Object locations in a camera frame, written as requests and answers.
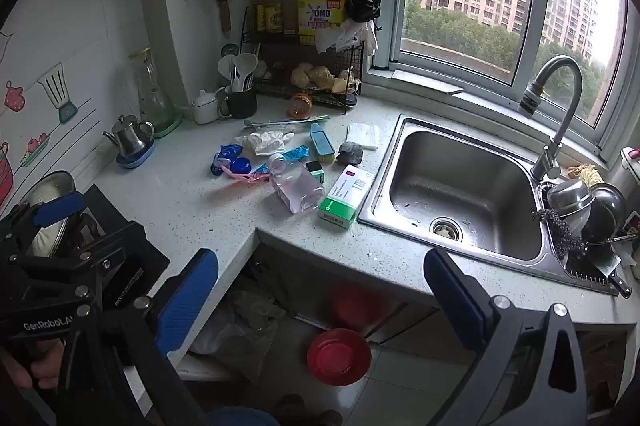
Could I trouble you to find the white plastic glove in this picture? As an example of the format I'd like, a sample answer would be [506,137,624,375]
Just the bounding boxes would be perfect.
[235,131,296,156]

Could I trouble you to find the steel cabinet door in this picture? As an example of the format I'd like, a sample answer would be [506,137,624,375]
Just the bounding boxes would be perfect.
[252,233,431,332]

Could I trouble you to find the toothbrush package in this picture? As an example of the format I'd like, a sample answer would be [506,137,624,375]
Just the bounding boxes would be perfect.
[244,115,331,129]

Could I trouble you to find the blue saucer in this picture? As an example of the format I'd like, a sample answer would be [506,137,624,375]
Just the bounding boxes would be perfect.
[116,141,157,169]

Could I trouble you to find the black handled kitchen knife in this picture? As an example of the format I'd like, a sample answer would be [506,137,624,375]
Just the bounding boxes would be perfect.
[595,256,633,298]

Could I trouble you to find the green tray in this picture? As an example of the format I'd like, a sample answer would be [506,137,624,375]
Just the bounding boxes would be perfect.
[150,112,183,138]

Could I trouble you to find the pink blue plastic wrapper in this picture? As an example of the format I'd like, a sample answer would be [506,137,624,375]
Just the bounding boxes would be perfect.
[220,145,308,183]

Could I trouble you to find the orange round container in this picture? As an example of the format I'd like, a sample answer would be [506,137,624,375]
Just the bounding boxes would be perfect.
[287,93,313,118]

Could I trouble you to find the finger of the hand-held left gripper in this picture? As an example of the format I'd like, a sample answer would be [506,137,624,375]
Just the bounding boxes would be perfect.
[0,192,86,253]
[15,231,135,303]

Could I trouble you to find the black wire rack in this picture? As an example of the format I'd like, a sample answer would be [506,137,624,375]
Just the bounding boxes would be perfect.
[240,6,366,114]

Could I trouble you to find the blue scrubbing brush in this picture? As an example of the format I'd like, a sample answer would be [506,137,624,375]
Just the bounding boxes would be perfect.
[309,123,337,164]

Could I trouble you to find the clear plastic bottle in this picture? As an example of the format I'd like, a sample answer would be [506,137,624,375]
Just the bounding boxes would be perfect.
[267,153,327,214]

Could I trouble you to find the white plastic bag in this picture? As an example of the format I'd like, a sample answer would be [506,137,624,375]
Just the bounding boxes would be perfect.
[316,19,378,56]

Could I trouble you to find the steel sink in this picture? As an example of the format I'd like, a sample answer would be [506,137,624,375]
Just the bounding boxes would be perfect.
[357,113,621,297]

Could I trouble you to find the wok with lid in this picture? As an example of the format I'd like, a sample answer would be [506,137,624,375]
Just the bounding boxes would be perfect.
[20,170,78,257]

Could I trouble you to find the yellow cloth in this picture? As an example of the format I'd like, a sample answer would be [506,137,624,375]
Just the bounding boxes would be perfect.
[567,163,608,187]

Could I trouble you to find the white container red knob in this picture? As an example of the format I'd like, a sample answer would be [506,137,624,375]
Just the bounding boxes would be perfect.
[620,147,640,202]

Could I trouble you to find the black scouring ball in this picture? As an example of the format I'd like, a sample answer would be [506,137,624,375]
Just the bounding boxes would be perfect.
[537,206,586,257]

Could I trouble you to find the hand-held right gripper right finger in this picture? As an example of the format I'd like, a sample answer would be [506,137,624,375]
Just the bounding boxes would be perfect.
[424,249,593,426]

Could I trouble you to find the glass carafe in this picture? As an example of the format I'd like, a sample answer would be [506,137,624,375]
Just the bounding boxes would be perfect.
[129,46,176,132]

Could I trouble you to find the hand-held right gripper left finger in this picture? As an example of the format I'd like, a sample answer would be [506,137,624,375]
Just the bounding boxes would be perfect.
[55,249,219,426]

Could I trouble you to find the white sack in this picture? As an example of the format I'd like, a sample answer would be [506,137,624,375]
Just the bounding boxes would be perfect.
[190,289,286,382]

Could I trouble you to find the blue white packet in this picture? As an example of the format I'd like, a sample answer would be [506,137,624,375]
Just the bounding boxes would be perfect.
[210,143,244,177]

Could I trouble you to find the green white medicine box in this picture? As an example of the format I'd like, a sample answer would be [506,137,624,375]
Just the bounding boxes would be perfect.
[318,166,376,231]

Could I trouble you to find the black plastic bag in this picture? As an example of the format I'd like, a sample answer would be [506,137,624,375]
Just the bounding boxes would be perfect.
[345,0,382,24]

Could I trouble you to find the dark scouring pad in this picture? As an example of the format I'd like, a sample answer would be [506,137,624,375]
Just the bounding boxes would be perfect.
[336,142,362,166]

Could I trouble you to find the person's left hand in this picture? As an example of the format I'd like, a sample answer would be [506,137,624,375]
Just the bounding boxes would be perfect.
[0,339,67,391]

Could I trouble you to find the steel faucet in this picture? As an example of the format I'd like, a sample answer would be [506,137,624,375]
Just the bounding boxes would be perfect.
[517,55,585,182]

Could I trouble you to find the oil bottle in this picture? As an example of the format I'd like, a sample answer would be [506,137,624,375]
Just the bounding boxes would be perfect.
[282,0,300,33]
[264,0,283,33]
[250,0,267,33]

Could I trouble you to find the dark utensil mug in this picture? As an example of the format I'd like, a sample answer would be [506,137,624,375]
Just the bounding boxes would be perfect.
[218,85,258,119]

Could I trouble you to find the steel teapot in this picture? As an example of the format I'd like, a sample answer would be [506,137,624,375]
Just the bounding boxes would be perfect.
[103,115,156,157]

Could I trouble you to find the large ginger piece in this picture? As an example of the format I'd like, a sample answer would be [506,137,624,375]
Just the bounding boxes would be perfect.
[310,65,351,93]

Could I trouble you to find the white lidded pot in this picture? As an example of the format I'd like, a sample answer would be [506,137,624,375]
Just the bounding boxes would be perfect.
[192,89,223,125]

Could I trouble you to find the red plastic bin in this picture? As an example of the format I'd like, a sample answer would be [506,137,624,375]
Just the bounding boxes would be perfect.
[306,328,373,387]

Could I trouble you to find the white plastic spoon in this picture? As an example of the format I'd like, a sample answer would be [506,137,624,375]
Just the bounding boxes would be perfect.
[236,53,258,91]
[217,55,238,92]

